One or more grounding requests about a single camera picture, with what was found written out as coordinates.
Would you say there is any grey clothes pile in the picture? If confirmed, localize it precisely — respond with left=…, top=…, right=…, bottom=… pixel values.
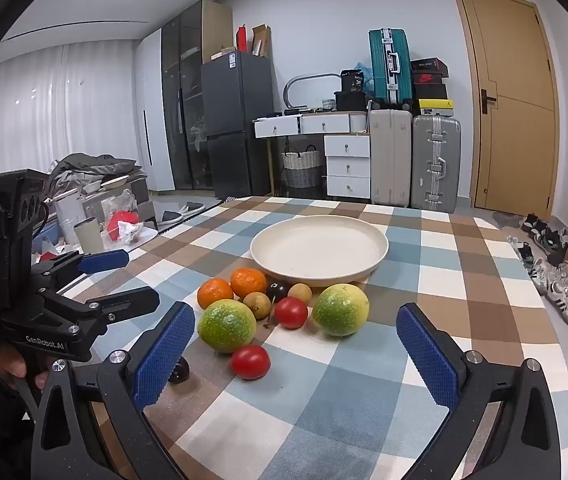
left=46, top=152, right=137, bottom=196

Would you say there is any white curtain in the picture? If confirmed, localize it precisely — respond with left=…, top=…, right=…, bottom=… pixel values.
left=0, top=42, right=140, bottom=211

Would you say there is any teal suitcase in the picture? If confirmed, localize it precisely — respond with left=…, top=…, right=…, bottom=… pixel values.
left=369, top=29, right=413, bottom=110

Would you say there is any large green citrus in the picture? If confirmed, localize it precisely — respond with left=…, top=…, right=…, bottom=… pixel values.
left=312, top=283, right=370, bottom=337

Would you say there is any red tomato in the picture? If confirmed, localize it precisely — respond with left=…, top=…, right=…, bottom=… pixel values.
left=230, top=344, right=271, bottom=380
left=275, top=296, right=309, bottom=330

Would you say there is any beige tumbler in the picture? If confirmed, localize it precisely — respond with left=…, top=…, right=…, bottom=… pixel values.
left=74, top=217, right=104, bottom=256

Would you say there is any beige suitcase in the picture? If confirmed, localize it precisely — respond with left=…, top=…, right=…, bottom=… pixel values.
left=368, top=108, right=413, bottom=207

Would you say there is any open cardboard box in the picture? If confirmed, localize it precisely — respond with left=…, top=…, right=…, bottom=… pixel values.
left=251, top=24, right=273, bottom=58

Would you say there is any orange mandarin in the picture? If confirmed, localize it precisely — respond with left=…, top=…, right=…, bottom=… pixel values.
left=230, top=268, right=268, bottom=299
left=197, top=278, right=235, bottom=310

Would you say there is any dark glass cabinet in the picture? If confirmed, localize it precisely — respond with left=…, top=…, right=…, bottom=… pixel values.
left=160, top=0, right=235, bottom=193

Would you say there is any cream round plate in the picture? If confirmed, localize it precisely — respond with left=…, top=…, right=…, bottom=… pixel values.
left=250, top=216, right=390, bottom=287

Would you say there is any brown longan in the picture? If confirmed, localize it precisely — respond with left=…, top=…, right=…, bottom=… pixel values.
left=243, top=291, right=272, bottom=320
left=287, top=283, right=313, bottom=306

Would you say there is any pile of assorted shoes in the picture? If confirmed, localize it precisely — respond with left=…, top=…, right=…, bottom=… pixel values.
left=506, top=212, right=568, bottom=328

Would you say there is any person's left hand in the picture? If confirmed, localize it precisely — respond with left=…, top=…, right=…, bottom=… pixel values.
left=0, top=345, right=50, bottom=392

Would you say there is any large green mango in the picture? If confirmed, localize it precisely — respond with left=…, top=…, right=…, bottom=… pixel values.
left=198, top=299, right=257, bottom=354

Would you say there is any white wardrobe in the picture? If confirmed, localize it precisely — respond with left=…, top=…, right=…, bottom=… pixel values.
left=134, top=27, right=177, bottom=192

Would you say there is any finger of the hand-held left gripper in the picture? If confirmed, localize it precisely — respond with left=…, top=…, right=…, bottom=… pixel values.
left=31, top=249, right=130, bottom=293
left=41, top=287, right=161, bottom=331

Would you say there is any red and black shoe box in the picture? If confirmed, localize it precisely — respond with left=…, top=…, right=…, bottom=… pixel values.
left=412, top=71, right=449, bottom=86

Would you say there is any woven laundry basket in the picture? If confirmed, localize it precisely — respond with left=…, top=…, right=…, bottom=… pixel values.
left=282, top=145, right=323, bottom=189

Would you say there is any oval metal tube frame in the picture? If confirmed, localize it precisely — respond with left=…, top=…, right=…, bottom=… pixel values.
left=284, top=74, right=342, bottom=110

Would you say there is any silver suitcase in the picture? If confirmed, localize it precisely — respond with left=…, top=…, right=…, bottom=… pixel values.
left=410, top=114, right=462, bottom=213

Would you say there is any dark round plum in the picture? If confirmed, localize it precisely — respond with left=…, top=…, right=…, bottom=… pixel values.
left=169, top=357, right=191, bottom=385
left=265, top=281, right=292, bottom=303

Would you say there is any red item in plastic bag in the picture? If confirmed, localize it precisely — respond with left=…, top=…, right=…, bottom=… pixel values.
left=106, top=210, right=142, bottom=246

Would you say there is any dark grey fridge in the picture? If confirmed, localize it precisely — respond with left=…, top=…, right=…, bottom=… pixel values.
left=200, top=51, right=275, bottom=200

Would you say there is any yellow and black shoe box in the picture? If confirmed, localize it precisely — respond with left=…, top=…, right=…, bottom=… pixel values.
left=416, top=99, right=455, bottom=117

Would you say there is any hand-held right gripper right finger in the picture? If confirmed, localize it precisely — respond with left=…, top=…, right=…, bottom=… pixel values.
left=396, top=303, right=562, bottom=480

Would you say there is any wooden door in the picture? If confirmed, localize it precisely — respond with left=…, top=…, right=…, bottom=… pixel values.
left=451, top=0, right=562, bottom=221

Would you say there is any blue plastic bag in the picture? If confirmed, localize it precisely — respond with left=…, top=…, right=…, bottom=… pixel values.
left=354, top=60, right=375, bottom=93

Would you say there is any black storage box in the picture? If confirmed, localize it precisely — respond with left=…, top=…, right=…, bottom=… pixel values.
left=335, top=91, right=367, bottom=112

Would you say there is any white drawer desk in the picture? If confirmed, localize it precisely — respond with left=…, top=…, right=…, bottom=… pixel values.
left=254, top=110, right=372, bottom=200

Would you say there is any black packet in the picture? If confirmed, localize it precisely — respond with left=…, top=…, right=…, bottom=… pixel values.
left=340, top=69, right=365, bottom=93

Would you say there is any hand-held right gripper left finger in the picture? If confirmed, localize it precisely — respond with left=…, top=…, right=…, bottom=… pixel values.
left=29, top=301, right=197, bottom=480

